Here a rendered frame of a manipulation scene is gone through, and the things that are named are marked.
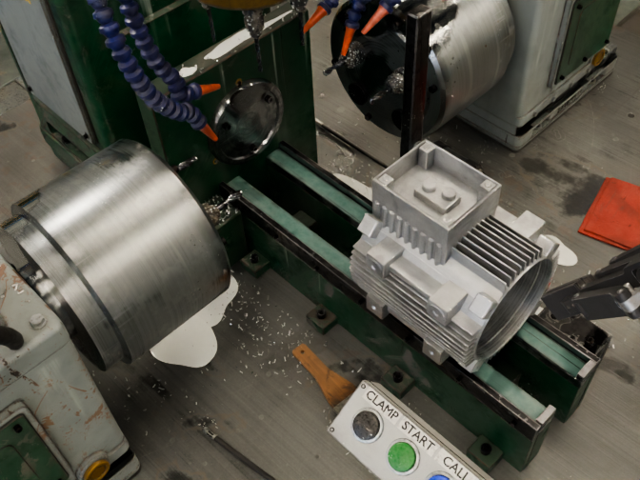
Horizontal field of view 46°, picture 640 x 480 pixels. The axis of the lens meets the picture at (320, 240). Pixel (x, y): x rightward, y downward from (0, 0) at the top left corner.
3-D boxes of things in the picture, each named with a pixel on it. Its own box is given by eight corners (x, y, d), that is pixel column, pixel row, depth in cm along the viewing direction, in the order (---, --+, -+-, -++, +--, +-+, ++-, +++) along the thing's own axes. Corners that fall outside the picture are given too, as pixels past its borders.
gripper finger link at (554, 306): (606, 302, 72) (601, 307, 72) (562, 316, 79) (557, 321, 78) (586, 277, 72) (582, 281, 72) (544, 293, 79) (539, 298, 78)
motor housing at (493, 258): (349, 307, 108) (346, 218, 93) (435, 232, 116) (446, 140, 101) (459, 395, 98) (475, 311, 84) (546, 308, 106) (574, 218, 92)
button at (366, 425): (352, 428, 82) (346, 427, 80) (369, 405, 82) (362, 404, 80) (372, 446, 81) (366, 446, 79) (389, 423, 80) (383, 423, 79)
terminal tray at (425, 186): (370, 219, 98) (370, 180, 92) (424, 176, 102) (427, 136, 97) (441, 270, 92) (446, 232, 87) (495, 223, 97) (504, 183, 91)
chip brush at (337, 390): (284, 358, 117) (284, 355, 116) (310, 340, 119) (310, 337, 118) (373, 454, 106) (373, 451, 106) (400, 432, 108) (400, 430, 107)
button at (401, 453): (387, 458, 80) (380, 458, 78) (403, 435, 79) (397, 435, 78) (408, 478, 78) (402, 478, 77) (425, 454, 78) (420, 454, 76)
